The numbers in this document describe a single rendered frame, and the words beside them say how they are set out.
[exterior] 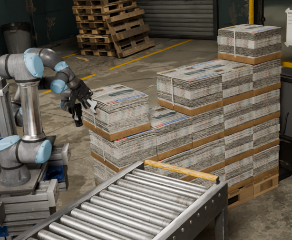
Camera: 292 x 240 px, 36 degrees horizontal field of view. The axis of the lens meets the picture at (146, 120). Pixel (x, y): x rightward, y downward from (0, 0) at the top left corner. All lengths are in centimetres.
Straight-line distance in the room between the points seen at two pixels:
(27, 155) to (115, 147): 66
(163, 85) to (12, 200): 134
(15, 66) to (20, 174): 55
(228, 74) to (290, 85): 100
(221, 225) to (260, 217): 120
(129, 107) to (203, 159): 75
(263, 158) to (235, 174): 31
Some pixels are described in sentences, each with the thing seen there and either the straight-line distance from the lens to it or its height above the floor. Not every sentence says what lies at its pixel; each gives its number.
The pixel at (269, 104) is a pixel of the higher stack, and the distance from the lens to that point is 354.
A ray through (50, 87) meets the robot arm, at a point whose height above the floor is 121.
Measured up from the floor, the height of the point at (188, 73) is 107.
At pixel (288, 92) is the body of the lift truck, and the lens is 408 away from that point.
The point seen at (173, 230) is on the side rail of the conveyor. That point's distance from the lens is 188.
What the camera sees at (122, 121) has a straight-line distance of 270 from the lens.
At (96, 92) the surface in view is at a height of 106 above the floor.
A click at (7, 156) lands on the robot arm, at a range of 233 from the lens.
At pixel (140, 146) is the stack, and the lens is 281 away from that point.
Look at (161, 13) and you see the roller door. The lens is 1089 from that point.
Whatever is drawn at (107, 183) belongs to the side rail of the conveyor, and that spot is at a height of 80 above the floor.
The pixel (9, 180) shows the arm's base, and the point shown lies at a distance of 238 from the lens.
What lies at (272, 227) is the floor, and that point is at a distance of 337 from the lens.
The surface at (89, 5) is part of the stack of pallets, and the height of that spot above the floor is 101.
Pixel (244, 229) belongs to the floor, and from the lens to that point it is 334.
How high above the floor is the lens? 184
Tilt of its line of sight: 20 degrees down
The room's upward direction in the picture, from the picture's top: 5 degrees counter-clockwise
